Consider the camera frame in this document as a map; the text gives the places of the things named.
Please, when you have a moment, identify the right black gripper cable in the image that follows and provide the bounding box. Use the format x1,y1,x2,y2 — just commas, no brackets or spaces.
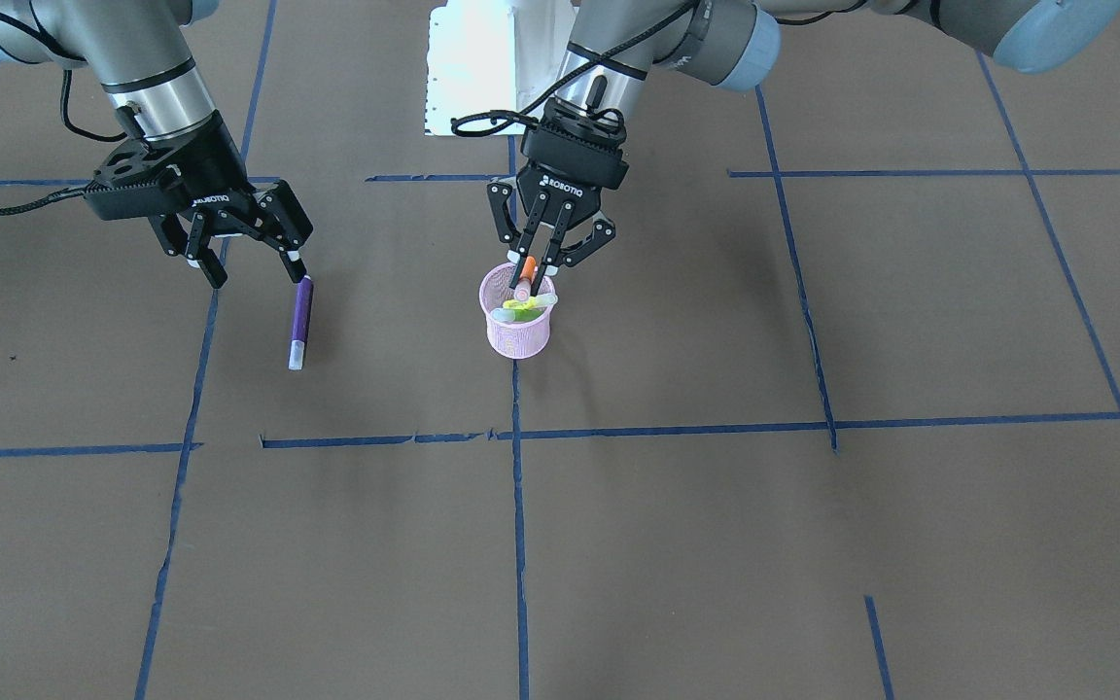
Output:
0,68,133,217

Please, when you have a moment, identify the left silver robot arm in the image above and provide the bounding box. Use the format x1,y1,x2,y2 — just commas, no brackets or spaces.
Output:
450,1,1120,293

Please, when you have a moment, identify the yellow highlighter pen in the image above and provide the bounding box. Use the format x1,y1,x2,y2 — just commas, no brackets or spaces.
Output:
503,293,557,311

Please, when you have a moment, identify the pink mesh pen holder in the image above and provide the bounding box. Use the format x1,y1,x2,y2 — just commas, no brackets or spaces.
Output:
478,262,557,360

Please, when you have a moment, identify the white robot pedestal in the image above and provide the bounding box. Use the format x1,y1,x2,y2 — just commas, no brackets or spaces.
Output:
424,1,578,137

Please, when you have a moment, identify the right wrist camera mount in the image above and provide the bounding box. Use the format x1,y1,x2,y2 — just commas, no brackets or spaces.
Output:
84,141,188,221

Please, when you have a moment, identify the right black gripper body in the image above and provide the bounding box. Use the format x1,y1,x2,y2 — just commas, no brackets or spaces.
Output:
119,110,255,220

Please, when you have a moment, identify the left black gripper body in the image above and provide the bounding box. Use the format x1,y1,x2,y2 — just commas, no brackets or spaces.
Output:
517,105,628,220

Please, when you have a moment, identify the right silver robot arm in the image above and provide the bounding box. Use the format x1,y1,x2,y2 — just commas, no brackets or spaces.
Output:
0,1,314,289

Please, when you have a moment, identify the orange highlighter pen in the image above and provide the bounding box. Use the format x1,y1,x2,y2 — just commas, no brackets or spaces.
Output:
511,256,538,304

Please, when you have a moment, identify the purple highlighter pen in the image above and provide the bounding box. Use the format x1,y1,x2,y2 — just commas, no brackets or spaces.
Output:
288,274,314,371

